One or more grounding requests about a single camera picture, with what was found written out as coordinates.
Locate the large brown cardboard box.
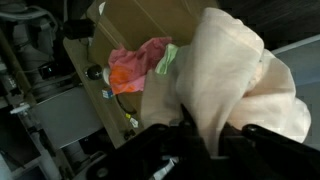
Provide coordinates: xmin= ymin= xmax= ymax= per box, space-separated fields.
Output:
xmin=87 ymin=0 xmax=219 ymax=116

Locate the pink shirt with orange print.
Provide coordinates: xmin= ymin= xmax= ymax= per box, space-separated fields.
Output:
xmin=108 ymin=36 xmax=173 ymax=96

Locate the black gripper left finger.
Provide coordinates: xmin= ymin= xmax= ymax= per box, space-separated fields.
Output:
xmin=87 ymin=103 xmax=211 ymax=180

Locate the light green towel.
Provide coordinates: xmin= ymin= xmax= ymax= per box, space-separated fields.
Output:
xmin=154 ymin=43 xmax=181 ymax=76

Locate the black cylinder speaker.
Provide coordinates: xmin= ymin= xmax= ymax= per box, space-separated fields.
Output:
xmin=63 ymin=18 xmax=96 ymax=41

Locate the peach shirt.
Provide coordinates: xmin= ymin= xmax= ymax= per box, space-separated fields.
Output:
xmin=139 ymin=7 xmax=313 ymax=158

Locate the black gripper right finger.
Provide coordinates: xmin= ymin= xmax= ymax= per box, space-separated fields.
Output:
xmin=213 ymin=123 xmax=320 ymax=180

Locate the white crumpled cloth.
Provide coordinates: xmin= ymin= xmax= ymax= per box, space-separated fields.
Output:
xmin=97 ymin=1 xmax=107 ymax=16

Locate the small colourful cube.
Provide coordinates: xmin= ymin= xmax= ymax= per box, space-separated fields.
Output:
xmin=101 ymin=87 xmax=115 ymax=100

